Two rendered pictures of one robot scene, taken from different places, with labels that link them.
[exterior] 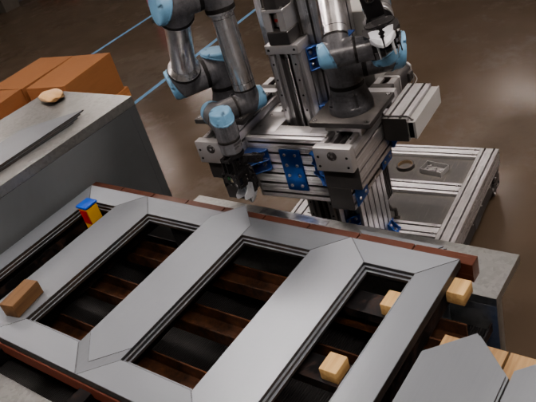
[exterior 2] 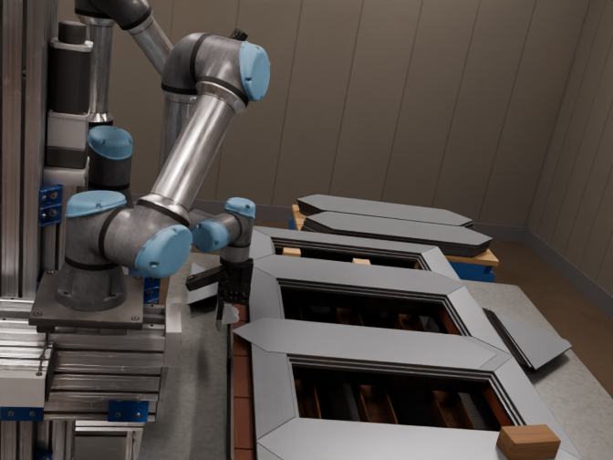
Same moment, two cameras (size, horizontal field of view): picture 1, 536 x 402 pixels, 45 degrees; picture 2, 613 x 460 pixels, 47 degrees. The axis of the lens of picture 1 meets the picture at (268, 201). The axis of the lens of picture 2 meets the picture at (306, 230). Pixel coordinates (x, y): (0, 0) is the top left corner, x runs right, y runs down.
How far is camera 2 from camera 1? 3.36 m
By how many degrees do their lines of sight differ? 117
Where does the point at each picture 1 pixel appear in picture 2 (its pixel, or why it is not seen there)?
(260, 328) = (373, 281)
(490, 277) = (206, 258)
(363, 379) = (368, 243)
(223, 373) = (420, 286)
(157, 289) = (394, 347)
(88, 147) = not seen: outside the picture
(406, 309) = (305, 236)
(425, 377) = (348, 226)
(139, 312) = (427, 346)
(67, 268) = (448, 445)
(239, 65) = not seen: hidden behind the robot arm
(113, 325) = (456, 356)
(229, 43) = not seen: hidden behind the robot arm
